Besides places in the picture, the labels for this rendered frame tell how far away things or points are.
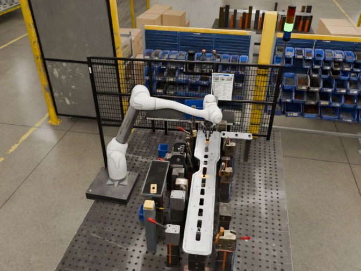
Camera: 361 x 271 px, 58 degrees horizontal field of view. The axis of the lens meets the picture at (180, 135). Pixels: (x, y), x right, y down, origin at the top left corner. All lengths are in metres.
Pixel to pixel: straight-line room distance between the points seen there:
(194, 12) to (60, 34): 4.98
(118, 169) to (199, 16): 6.72
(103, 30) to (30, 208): 2.29
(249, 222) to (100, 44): 2.94
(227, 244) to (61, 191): 2.48
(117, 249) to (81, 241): 0.29
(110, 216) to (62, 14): 2.79
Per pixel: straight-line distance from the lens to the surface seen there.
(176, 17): 6.89
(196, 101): 3.34
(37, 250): 3.66
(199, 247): 2.16
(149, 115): 3.33
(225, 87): 3.30
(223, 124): 3.14
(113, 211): 2.81
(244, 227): 2.69
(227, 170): 2.62
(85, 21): 4.49
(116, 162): 2.81
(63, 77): 4.99
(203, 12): 9.01
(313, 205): 4.05
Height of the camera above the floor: 2.73
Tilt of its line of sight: 34 degrees down
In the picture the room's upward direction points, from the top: straight up
